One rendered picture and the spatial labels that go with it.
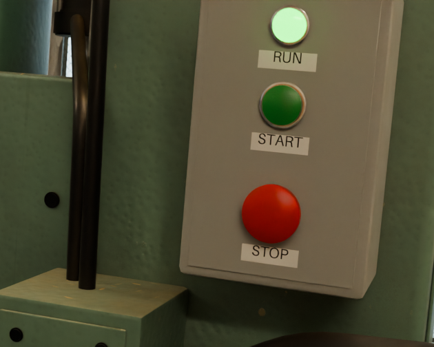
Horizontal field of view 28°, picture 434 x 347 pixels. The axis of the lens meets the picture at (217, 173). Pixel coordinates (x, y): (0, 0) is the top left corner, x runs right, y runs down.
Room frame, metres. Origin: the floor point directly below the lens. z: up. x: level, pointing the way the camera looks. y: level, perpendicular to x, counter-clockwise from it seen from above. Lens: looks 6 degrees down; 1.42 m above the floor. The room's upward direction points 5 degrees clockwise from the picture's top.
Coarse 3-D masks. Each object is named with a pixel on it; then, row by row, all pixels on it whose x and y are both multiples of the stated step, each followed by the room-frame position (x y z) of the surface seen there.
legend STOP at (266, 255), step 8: (248, 248) 0.44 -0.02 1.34; (256, 248) 0.44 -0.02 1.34; (264, 248) 0.44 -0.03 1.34; (272, 248) 0.44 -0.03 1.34; (248, 256) 0.44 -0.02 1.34; (256, 256) 0.44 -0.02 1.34; (264, 256) 0.44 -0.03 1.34; (272, 256) 0.44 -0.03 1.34; (280, 256) 0.44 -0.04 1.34; (288, 256) 0.44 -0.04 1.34; (296, 256) 0.44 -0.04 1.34; (280, 264) 0.44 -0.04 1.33; (288, 264) 0.44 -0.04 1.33; (296, 264) 0.44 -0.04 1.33
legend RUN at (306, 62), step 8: (264, 56) 0.44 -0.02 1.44; (272, 56) 0.44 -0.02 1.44; (280, 56) 0.44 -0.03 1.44; (288, 56) 0.44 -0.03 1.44; (296, 56) 0.44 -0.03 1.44; (304, 56) 0.44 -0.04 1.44; (312, 56) 0.44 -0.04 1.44; (264, 64) 0.44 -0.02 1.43; (272, 64) 0.44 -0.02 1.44; (280, 64) 0.44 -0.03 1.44; (288, 64) 0.44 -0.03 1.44; (296, 64) 0.44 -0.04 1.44; (304, 64) 0.44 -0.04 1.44; (312, 64) 0.44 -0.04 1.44
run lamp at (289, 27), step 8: (280, 8) 0.44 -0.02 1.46; (288, 8) 0.44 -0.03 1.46; (296, 8) 0.44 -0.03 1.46; (280, 16) 0.43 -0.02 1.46; (288, 16) 0.43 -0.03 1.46; (296, 16) 0.43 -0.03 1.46; (304, 16) 0.44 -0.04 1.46; (272, 24) 0.44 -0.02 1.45; (280, 24) 0.43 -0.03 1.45; (288, 24) 0.43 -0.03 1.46; (296, 24) 0.43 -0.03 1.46; (304, 24) 0.43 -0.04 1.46; (272, 32) 0.44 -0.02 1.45; (280, 32) 0.43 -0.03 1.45; (288, 32) 0.43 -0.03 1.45; (296, 32) 0.43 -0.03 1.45; (304, 32) 0.43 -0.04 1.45; (280, 40) 0.44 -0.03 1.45; (288, 40) 0.43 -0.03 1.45; (296, 40) 0.44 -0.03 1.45
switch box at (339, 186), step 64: (256, 0) 0.44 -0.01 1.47; (320, 0) 0.44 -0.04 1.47; (384, 0) 0.43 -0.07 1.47; (256, 64) 0.44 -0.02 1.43; (320, 64) 0.43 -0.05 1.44; (384, 64) 0.43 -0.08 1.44; (192, 128) 0.45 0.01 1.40; (256, 128) 0.44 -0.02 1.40; (320, 128) 0.43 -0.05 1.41; (384, 128) 0.44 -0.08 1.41; (192, 192) 0.45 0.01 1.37; (320, 192) 0.43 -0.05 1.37; (192, 256) 0.45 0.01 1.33; (320, 256) 0.43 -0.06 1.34
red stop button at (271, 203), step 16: (256, 192) 0.43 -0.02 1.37; (272, 192) 0.43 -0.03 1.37; (288, 192) 0.43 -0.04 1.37; (256, 208) 0.43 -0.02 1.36; (272, 208) 0.43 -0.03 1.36; (288, 208) 0.43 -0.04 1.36; (256, 224) 0.43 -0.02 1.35; (272, 224) 0.43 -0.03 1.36; (288, 224) 0.43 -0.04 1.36; (272, 240) 0.43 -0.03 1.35
